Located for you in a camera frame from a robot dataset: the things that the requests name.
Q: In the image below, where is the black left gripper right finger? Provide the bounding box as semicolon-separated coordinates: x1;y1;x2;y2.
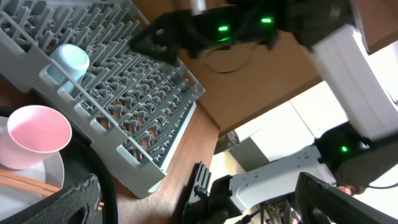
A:
295;172;397;224

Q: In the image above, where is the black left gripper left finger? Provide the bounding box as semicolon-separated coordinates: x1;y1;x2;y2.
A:
1;174;102;224

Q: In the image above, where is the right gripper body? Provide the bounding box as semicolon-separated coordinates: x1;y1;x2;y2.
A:
129;0;296;65

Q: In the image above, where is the pink plastic cup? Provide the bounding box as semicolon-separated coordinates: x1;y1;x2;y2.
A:
1;105;72;169

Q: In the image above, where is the light blue plastic cup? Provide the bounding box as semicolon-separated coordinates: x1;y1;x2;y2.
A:
47;44;90;93

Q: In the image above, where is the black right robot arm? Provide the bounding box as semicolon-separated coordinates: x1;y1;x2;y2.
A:
129;1;397;215

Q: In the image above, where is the grey dishwasher rack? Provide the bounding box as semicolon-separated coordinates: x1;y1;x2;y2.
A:
1;1;204;198

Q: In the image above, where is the grey round plate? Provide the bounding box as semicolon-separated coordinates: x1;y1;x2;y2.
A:
1;113;72;220

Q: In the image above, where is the wooden chopstick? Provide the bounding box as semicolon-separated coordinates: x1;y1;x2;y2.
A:
1;170;60;196
0;176;105;208

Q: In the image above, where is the black round tray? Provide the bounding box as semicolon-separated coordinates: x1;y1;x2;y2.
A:
1;107;119;223

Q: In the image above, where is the black base clamp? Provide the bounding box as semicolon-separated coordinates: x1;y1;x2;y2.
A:
181;162;243;224

